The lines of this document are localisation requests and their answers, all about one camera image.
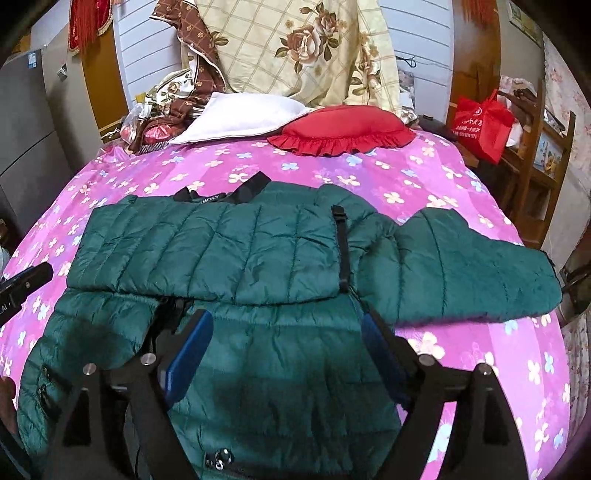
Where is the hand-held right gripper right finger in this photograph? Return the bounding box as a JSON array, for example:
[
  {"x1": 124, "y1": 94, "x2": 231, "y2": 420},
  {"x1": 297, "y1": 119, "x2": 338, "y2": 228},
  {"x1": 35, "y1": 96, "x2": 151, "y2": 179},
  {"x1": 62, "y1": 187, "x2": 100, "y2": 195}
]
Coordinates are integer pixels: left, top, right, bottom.
[{"x1": 360, "y1": 307, "x2": 539, "y2": 480}]

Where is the white pillow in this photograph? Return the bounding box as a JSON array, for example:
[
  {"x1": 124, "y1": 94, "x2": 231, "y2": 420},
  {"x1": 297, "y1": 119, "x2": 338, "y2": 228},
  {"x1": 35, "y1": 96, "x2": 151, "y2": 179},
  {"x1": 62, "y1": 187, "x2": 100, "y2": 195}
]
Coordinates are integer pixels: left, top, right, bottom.
[{"x1": 168, "y1": 91, "x2": 311, "y2": 145}]

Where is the dark green puffer jacket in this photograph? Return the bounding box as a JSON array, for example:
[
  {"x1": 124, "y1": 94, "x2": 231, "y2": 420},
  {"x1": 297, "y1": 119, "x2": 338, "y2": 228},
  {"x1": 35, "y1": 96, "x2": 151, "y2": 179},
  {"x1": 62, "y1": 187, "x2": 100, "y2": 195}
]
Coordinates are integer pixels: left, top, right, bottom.
[{"x1": 17, "y1": 171, "x2": 563, "y2": 480}]

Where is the red tote bag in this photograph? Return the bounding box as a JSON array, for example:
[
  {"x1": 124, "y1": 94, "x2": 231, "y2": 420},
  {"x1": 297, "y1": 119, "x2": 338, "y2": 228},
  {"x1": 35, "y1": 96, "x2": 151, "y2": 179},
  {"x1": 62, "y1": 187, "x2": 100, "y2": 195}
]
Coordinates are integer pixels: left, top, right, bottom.
[{"x1": 455, "y1": 90, "x2": 515, "y2": 166}]

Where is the wooden chair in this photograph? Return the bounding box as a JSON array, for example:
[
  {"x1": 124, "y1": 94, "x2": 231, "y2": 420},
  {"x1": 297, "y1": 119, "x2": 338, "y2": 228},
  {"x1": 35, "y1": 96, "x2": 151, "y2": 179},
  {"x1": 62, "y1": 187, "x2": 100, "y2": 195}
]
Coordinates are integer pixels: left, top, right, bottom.
[{"x1": 499, "y1": 78, "x2": 578, "y2": 245}]

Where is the brown patterned cloth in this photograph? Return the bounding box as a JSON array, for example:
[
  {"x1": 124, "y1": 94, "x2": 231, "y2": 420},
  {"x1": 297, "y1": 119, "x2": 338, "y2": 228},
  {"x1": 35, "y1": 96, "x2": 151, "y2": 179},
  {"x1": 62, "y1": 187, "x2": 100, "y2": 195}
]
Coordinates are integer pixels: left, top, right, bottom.
[{"x1": 127, "y1": 0, "x2": 227, "y2": 155}]

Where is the red tassel hanging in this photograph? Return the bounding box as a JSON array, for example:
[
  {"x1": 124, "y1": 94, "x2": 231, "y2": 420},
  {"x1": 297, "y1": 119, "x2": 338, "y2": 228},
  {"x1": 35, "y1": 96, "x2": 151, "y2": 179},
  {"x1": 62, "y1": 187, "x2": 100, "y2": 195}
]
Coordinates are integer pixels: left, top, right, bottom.
[{"x1": 68, "y1": 0, "x2": 114, "y2": 56}]

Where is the red ruffled pillow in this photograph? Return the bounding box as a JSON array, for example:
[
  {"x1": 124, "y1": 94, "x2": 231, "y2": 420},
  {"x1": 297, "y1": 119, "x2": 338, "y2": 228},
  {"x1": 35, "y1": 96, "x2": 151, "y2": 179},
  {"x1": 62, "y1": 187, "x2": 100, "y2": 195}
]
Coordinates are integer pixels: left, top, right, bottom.
[{"x1": 267, "y1": 105, "x2": 416, "y2": 158}]

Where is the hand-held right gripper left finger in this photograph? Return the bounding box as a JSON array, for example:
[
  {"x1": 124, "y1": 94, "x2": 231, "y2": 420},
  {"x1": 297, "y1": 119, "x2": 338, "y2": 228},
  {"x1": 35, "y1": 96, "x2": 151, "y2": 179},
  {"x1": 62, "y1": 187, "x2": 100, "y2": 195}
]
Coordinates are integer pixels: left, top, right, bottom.
[{"x1": 53, "y1": 309, "x2": 214, "y2": 480}]

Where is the pale floral curtain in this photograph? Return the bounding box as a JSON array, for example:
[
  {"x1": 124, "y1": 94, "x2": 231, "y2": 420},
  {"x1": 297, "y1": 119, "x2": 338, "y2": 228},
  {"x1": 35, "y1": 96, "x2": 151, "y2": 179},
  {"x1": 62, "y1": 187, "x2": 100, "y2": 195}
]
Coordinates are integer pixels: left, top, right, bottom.
[{"x1": 542, "y1": 37, "x2": 591, "y2": 259}]

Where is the cream rose-print quilt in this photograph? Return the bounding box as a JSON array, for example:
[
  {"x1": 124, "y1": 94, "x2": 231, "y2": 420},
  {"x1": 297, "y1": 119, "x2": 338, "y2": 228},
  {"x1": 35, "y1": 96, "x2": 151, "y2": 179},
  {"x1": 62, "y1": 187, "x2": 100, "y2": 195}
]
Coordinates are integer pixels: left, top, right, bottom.
[{"x1": 185, "y1": 0, "x2": 403, "y2": 118}]

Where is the red foil packet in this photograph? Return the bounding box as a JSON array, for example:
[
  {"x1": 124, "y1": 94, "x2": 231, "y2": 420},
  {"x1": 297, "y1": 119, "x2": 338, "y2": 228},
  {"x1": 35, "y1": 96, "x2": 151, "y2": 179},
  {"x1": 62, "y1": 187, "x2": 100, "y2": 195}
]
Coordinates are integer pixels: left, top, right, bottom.
[{"x1": 143, "y1": 122, "x2": 174, "y2": 148}]

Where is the clear plastic snack bag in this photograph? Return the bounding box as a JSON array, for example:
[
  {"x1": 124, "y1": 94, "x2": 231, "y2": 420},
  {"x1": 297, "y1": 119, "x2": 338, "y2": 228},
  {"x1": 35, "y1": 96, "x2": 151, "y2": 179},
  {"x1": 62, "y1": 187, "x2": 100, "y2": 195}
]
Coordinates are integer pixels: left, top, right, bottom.
[{"x1": 121, "y1": 104, "x2": 153, "y2": 144}]

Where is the pink floral bedsheet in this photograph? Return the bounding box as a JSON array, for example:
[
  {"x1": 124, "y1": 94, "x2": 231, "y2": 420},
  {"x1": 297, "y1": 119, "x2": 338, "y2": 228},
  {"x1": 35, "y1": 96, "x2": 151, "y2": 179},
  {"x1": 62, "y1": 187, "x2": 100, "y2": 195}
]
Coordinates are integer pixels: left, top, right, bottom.
[{"x1": 0, "y1": 117, "x2": 575, "y2": 480}]

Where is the grey refrigerator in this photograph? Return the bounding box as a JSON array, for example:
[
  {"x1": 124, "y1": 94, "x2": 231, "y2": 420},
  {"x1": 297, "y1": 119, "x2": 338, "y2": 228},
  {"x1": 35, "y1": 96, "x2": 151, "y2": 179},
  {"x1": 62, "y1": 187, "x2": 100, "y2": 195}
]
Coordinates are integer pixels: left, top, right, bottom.
[{"x1": 0, "y1": 46, "x2": 75, "y2": 241}]

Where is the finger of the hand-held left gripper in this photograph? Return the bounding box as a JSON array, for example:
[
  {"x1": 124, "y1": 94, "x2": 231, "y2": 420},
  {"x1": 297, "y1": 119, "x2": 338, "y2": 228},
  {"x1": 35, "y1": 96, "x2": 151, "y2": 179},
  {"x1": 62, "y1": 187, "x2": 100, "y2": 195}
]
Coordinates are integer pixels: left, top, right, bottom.
[{"x1": 0, "y1": 263, "x2": 54, "y2": 297}]

